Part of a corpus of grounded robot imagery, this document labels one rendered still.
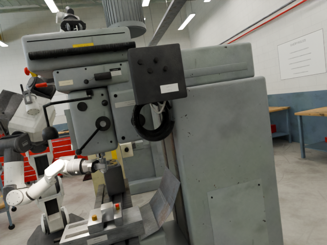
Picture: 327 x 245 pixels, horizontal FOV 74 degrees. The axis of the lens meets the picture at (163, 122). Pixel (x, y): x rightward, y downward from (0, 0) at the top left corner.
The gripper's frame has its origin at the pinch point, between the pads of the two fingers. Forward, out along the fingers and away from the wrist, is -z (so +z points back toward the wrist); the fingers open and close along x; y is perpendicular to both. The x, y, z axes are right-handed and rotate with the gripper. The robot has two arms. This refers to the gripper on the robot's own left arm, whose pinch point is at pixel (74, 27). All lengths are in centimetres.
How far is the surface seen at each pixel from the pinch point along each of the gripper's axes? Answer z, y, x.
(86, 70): -26.5, -13.5, 0.5
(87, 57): -24.8, -8.1, -0.6
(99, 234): -72, -69, 10
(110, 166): -19, -85, -9
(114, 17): -13.8, 7.0, -16.8
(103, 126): -41, -36, -2
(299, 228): -85, -176, -182
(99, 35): -21.7, 0.8, -7.7
